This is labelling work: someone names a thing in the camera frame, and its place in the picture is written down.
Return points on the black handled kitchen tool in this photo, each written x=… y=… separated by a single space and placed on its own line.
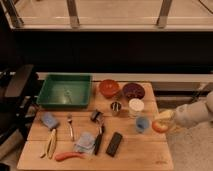
x=97 y=117

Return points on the green plastic tray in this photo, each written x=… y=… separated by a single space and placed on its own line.
x=65 y=91

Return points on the dark purple bowl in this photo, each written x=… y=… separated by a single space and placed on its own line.
x=133 y=90

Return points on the silver fork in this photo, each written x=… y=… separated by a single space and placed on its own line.
x=69 y=119

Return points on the red yellow apple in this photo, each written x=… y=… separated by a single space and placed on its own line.
x=160 y=127

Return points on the black rectangular remote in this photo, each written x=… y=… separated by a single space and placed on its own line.
x=114 y=144

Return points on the blue plastic cup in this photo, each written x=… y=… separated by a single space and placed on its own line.
x=141 y=124

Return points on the blue sponge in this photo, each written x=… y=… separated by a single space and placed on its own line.
x=49 y=120

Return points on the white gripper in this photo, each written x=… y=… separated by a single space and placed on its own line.
x=187 y=115

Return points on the white paper cup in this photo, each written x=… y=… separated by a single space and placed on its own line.
x=136 y=106

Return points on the blue folded cloth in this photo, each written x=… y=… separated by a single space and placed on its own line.
x=85 y=144

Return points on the black office chair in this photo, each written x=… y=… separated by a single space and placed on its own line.
x=17 y=94

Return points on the small metal cup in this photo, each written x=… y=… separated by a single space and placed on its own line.
x=115 y=108

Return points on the yellow banana peeler tool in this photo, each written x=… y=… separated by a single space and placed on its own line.
x=50 y=145

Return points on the orange bowl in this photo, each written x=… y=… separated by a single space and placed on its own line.
x=109 y=88

